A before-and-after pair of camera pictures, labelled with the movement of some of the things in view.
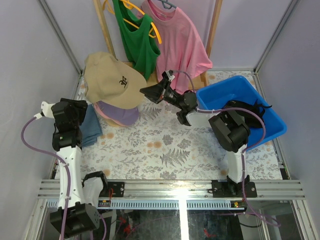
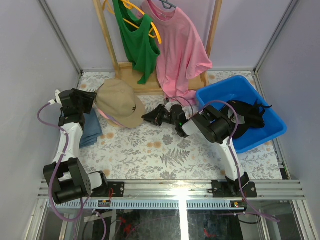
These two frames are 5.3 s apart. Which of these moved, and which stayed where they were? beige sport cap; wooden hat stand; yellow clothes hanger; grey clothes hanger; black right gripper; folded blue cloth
Moved: beige sport cap; black right gripper
Stayed: yellow clothes hanger; grey clothes hanger; wooden hat stand; folded blue cloth
